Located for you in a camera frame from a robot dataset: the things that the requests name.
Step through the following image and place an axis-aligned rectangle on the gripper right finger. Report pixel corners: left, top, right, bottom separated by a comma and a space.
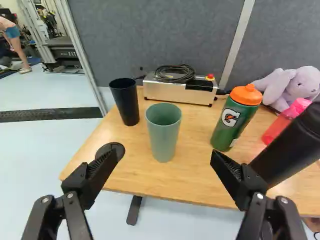
209, 149, 308, 240

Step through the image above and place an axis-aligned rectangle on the green plastic cup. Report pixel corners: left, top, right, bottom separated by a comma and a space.
144, 102, 183, 163

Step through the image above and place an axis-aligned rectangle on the grey partition wall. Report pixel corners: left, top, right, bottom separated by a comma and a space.
67, 0, 320, 91

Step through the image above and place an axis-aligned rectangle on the coiled black cable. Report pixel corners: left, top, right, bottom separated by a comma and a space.
153, 64, 196, 82

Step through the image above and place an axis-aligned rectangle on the black plastic cup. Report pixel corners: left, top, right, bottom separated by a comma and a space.
108, 77, 140, 127

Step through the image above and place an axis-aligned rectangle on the purple plush bunny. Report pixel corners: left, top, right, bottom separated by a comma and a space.
250, 65, 320, 113

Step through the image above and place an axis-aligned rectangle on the large black bottle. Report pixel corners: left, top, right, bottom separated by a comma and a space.
248, 99, 320, 191

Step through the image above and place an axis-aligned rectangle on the silver metal box, red button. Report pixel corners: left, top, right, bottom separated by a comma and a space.
142, 70, 219, 108

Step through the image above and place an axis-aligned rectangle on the green bottle with orange cap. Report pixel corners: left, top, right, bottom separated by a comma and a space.
209, 83, 264, 153

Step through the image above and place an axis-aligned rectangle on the person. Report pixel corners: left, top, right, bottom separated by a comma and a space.
0, 14, 33, 75

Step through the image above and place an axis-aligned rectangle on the black floor cable cover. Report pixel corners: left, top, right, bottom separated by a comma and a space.
0, 106, 104, 123

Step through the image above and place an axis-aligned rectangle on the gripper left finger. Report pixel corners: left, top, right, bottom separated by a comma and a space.
21, 143, 120, 240

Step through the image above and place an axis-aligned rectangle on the wooden table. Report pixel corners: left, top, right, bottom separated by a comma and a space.
58, 84, 320, 226

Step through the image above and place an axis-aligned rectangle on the pink translucent bottle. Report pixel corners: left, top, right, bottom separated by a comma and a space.
261, 97, 313, 146

